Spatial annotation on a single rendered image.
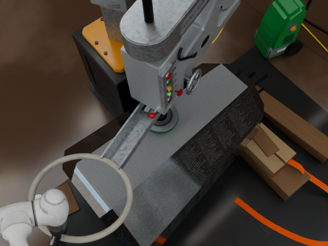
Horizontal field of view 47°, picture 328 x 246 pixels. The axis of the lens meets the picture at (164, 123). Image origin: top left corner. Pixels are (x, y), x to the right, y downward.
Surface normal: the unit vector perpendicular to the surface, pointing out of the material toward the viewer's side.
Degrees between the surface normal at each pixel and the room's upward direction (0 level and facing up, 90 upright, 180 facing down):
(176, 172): 45
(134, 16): 0
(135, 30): 0
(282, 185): 0
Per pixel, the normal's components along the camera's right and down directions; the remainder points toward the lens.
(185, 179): 0.45, 0.13
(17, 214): 0.18, -0.66
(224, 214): -0.04, -0.45
